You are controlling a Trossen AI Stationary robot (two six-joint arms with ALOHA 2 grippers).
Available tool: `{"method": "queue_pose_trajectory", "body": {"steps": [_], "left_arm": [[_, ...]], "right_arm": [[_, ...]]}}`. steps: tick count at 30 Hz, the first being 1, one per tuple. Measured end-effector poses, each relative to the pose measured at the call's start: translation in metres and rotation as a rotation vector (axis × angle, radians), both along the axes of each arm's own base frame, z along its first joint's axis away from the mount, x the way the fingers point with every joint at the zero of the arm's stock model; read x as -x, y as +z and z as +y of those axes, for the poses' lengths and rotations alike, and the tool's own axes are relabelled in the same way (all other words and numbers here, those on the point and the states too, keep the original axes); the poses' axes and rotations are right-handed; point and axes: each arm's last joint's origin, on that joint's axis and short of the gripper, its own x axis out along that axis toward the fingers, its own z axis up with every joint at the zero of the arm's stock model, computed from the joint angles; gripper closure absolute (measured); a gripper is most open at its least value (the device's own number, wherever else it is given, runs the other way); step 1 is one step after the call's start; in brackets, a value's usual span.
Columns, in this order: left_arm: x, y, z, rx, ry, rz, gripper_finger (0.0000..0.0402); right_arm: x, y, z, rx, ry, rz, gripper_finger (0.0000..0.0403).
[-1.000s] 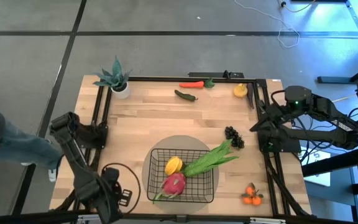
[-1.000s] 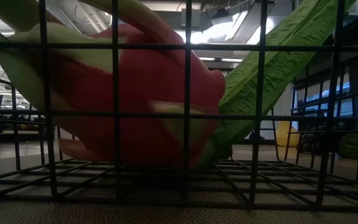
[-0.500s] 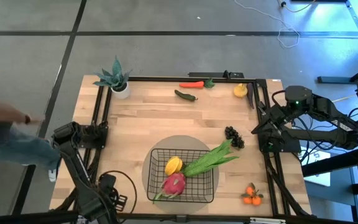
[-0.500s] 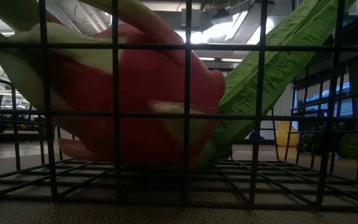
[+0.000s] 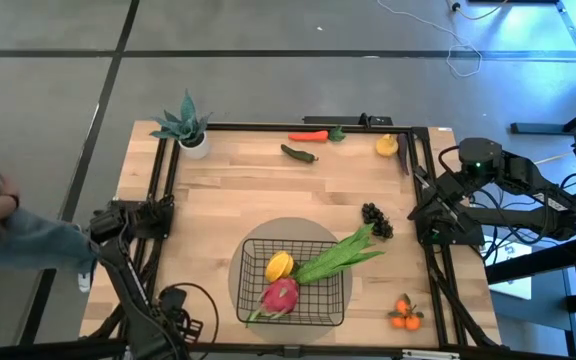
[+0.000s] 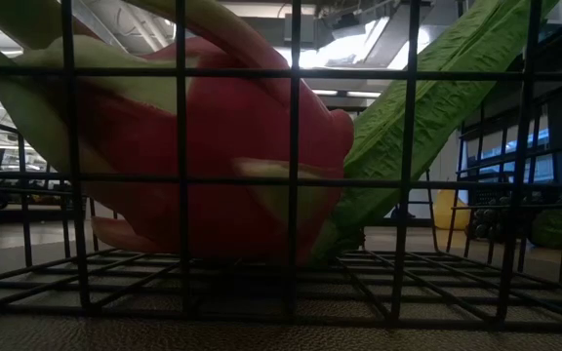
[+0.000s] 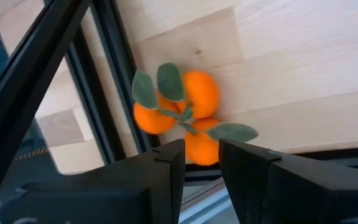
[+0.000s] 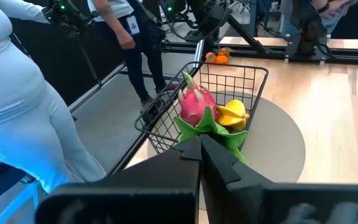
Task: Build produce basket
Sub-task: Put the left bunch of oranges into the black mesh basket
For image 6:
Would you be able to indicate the small green leafy vegetable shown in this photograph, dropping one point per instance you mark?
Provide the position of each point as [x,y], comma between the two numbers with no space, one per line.
[551,231]

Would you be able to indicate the black grape bunch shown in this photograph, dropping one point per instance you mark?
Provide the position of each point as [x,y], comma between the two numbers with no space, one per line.
[486,222]

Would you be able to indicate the long green leafy lettuce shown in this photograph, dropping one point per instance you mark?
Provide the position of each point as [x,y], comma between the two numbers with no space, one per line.
[432,112]

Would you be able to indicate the pink dragon fruit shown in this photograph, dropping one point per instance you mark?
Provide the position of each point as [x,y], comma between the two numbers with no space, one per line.
[242,136]

